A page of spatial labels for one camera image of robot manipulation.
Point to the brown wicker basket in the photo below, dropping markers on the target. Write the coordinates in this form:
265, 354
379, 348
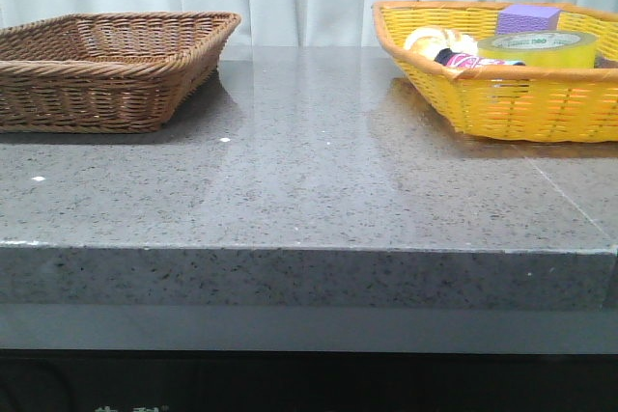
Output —
107, 73

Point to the purple labelled dark jar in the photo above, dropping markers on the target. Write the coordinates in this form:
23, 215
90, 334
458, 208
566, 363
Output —
460, 60

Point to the purple foam block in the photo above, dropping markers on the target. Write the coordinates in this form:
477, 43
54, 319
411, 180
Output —
518, 18

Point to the yellow packing tape roll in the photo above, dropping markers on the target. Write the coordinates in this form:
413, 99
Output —
545, 49

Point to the yellow woven plastic basket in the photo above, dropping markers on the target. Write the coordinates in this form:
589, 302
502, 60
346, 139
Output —
504, 103

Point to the white bread roll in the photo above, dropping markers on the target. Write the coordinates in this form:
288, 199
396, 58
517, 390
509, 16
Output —
429, 40

